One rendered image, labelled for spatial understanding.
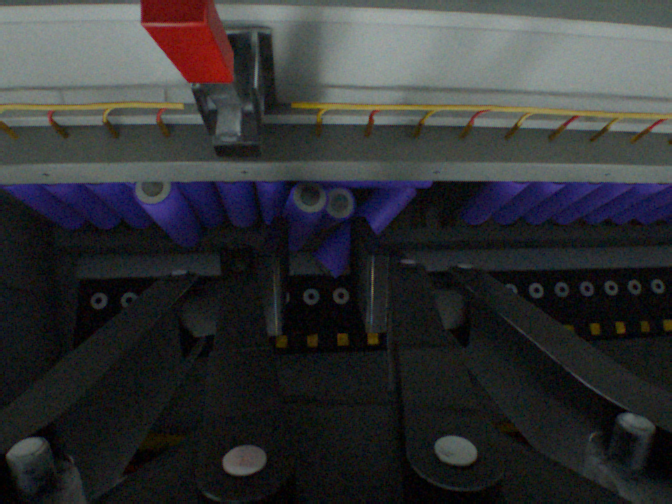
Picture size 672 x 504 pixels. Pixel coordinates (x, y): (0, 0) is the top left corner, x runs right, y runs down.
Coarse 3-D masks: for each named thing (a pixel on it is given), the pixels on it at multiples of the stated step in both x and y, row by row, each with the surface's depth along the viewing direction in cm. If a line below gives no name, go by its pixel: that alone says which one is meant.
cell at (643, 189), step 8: (640, 184) 23; (648, 184) 23; (656, 184) 23; (664, 184) 23; (624, 192) 25; (632, 192) 24; (640, 192) 24; (648, 192) 23; (656, 192) 24; (616, 200) 25; (624, 200) 25; (632, 200) 25; (640, 200) 25; (600, 208) 27; (608, 208) 26; (616, 208) 26; (624, 208) 26; (584, 216) 28; (592, 216) 28; (600, 216) 27; (608, 216) 27
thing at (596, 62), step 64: (0, 0) 12; (64, 0) 13; (128, 0) 13; (256, 0) 13; (320, 0) 13; (384, 0) 13; (448, 0) 14; (512, 0) 14; (576, 0) 14; (640, 0) 14; (0, 64) 15; (64, 64) 15; (128, 64) 15; (320, 64) 16; (384, 64) 16; (448, 64) 16; (512, 64) 16; (576, 64) 16; (640, 64) 16; (0, 192) 25; (0, 256) 25; (128, 256) 30; (192, 256) 30; (448, 256) 32; (512, 256) 32; (576, 256) 32; (640, 256) 33
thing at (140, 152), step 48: (0, 144) 17; (48, 144) 17; (96, 144) 17; (144, 144) 18; (192, 144) 18; (288, 144) 18; (336, 144) 18; (384, 144) 18; (432, 144) 19; (480, 144) 19; (528, 144) 19; (576, 144) 19; (624, 144) 19
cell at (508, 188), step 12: (480, 192) 25; (492, 192) 24; (504, 192) 23; (516, 192) 23; (468, 204) 27; (480, 204) 25; (492, 204) 25; (504, 204) 25; (468, 216) 27; (480, 216) 26
